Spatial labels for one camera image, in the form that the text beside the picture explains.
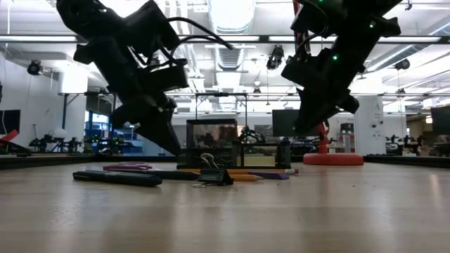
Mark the background robot station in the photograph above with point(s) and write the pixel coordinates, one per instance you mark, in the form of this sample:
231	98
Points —
70	144

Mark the black pen with white print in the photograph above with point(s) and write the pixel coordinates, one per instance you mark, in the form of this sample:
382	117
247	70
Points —
116	178

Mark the dark wall screen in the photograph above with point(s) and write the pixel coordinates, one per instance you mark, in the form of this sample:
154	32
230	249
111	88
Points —
10	122

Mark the black ceiling camera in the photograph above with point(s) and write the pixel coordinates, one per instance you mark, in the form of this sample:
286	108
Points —
275	58
35	67
402	64

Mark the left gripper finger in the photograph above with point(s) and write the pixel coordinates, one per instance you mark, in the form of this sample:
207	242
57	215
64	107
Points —
154	130
170	126

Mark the black overhead beam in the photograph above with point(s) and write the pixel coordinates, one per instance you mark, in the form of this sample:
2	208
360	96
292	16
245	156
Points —
256	38

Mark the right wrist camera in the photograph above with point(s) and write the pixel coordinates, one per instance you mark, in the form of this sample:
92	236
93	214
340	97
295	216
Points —
299	72

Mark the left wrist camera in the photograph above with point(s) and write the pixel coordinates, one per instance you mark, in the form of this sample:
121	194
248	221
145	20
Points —
168	79

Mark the black binder clip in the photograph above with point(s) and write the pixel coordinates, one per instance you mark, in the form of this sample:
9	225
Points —
214	176

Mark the black mesh desk organizer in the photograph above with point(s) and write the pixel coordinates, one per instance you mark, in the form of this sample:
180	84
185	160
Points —
211	140

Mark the yellow sticky note pad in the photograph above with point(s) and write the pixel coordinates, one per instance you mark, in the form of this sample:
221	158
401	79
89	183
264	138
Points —
260	161

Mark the black background rig frame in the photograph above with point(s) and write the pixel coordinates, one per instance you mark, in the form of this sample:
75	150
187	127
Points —
221	94

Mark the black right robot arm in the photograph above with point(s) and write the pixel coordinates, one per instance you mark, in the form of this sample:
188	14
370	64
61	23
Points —
351	21

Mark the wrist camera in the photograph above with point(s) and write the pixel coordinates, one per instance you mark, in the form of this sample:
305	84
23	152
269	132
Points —
168	79
299	72

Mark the black background monitor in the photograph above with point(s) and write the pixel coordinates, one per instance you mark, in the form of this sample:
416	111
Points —
281	123

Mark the black aluminium table frame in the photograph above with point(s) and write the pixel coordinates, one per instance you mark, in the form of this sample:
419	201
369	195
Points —
52	161

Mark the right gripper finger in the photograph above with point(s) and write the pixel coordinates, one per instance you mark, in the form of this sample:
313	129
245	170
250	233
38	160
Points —
316	121
299	112

